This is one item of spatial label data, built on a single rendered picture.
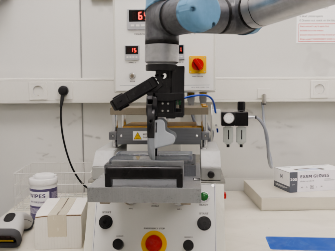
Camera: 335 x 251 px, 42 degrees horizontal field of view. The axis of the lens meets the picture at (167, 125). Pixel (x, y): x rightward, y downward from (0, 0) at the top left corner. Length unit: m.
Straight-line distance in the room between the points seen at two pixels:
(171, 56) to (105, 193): 0.32
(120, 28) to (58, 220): 0.63
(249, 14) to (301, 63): 0.96
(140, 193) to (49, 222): 0.39
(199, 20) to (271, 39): 1.00
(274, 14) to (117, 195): 0.46
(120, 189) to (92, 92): 0.91
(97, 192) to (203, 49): 0.70
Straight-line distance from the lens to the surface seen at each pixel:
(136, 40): 1.41
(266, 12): 0.87
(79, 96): 1.72
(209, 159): 1.10
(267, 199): 1.51
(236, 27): 0.94
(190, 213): 1.07
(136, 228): 1.08
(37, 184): 1.37
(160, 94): 0.93
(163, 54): 0.93
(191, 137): 1.17
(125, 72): 1.41
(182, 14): 0.85
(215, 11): 0.86
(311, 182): 1.63
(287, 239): 1.25
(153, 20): 0.94
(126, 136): 1.18
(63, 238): 1.18
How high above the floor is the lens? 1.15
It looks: 4 degrees down
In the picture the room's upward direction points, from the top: straight up
